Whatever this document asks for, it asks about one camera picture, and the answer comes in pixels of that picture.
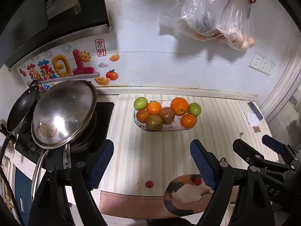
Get red cherry tomato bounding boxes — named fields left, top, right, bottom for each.
left=145, top=180, right=154, bottom=188
left=193, top=178, right=203, bottom=186

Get small orange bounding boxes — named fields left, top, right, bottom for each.
left=180, top=113, right=196, bottom=129
left=146, top=101, right=162, bottom=115

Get green apple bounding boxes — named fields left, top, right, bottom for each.
left=189, top=103, right=201, bottom=116
left=134, top=96, right=148, bottom=110

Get large orange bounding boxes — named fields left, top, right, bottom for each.
left=170, top=97, right=189, bottom=116

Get dark red round fruit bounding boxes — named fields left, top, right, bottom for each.
left=158, top=107, right=175, bottom=124

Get brown green round fruit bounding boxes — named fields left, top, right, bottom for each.
left=145, top=114, right=163, bottom=131

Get brown orange round fruit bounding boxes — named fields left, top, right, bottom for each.
left=136, top=109, right=150, bottom=123

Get small brown card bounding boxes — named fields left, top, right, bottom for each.
left=252, top=126, right=261, bottom=133

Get white paper sheet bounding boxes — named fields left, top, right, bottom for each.
left=244, top=113, right=261, bottom=127

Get black induction cooktop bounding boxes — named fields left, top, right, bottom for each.
left=14, top=101, right=115, bottom=170

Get blue smartphone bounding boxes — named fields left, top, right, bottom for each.
left=247, top=102, right=263, bottom=120

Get floral oval ceramic plate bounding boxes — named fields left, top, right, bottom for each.
left=133, top=100, right=198, bottom=132

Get steel wok lid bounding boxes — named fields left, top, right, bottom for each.
left=31, top=80, right=97, bottom=149

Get black frying pan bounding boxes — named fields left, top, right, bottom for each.
left=0, top=84, right=41, bottom=160

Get plastic bag of eggs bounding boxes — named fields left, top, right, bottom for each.
left=216, top=0, right=255, bottom=50

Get plastic bag dark contents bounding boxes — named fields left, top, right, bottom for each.
left=159, top=0, right=228, bottom=41

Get black range hood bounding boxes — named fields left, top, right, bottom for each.
left=1, top=0, right=113, bottom=68

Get wok with steel handle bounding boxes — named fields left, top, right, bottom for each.
left=31, top=113, right=97, bottom=199

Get white wall socket strip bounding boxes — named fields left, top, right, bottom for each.
left=249, top=53, right=275, bottom=76

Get colourful wall sticker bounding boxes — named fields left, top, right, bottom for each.
left=17, top=36, right=120, bottom=90

